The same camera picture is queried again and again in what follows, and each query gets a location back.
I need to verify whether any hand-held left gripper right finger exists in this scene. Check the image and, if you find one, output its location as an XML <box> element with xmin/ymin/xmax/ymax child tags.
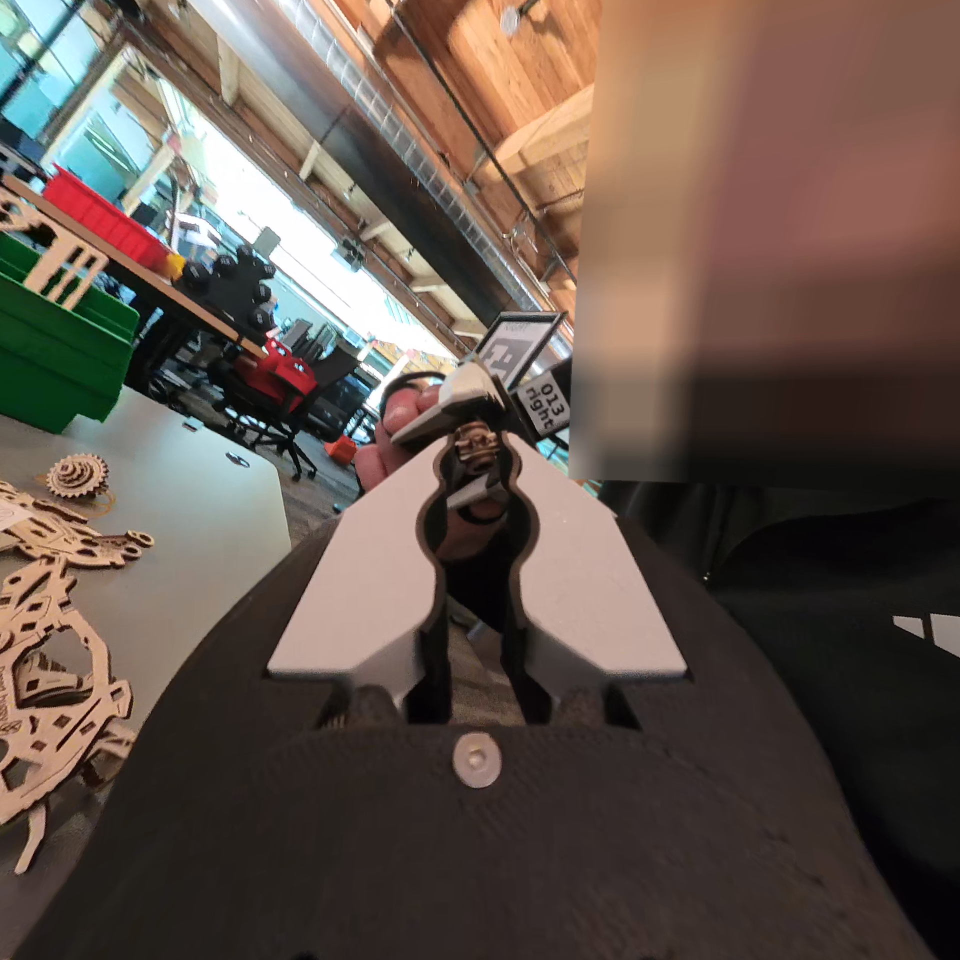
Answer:
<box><xmin>501</xmin><ymin>433</ymin><xmax>687</xmax><ymax>706</ymax></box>

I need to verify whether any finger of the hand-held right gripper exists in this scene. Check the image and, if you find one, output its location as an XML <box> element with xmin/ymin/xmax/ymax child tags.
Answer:
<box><xmin>390</xmin><ymin>403</ymin><xmax>496</xmax><ymax>451</ymax></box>
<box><xmin>437</xmin><ymin>365</ymin><xmax>511</xmax><ymax>410</ymax></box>

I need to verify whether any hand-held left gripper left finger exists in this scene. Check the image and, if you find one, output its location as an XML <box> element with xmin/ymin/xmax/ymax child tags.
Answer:
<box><xmin>266</xmin><ymin>435</ymin><xmax>455</xmax><ymax>706</ymax></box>

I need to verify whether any wooden buggy model chassis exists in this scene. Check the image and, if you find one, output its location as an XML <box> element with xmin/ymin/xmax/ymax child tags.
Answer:
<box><xmin>0</xmin><ymin>555</ymin><xmax>136</xmax><ymax>875</ymax></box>

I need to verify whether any office chair with red bag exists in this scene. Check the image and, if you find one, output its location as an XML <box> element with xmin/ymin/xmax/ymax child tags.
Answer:
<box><xmin>208</xmin><ymin>337</ymin><xmax>361</xmax><ymax>483</ymax></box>

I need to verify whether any group of black caps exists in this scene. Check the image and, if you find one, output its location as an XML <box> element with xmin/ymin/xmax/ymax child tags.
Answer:
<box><xmin>180</xmin><ymin>243</ymin><xmax>280</xmax><ymax>336</ymax></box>

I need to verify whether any person's black clothing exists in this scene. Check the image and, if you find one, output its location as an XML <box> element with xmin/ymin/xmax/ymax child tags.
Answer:
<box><xmin>600</xmin><ymin>480</ymin><xmax>960</xmax><ymax>960</ymax></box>

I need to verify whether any flat wooden side panel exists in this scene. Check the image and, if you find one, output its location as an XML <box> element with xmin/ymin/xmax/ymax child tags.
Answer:
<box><xmin>0</xmin><ymin>480</ymin><xmax>155</xmax><ymax>571</ymax></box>

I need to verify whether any stacked wooden gear wheel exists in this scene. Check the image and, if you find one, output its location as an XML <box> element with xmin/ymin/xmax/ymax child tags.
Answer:
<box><xmin>45</xmin><ymin>455</ymin><xmax>112</xmax><ymax>498</ymax></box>

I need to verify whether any green plastic bin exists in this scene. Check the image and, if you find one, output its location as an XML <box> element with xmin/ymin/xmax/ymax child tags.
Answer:
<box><xmin>0</xmin><ymin>232</ymin><xmax>140</xmax><ymax>436</ymax></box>

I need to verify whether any red plastic bin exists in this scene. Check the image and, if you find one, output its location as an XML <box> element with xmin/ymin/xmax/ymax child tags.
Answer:
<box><xmin>41</xmin><ymin>165</ymin><xmax>172</xmax><ymax>271</ymax></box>

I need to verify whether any silver ventilation duct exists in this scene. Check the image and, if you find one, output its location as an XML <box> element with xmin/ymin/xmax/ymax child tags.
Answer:
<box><xmin>300</xmin><ymin>22</ymin><xmax>579</xmax><ymax>320</ymax></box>

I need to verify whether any pale wooden frame cutout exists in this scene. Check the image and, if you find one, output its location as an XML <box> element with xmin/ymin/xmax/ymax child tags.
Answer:
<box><xmin>22</xmin><ymin>225</ymin><xmax>110</xmax><ymax>312</ymax></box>

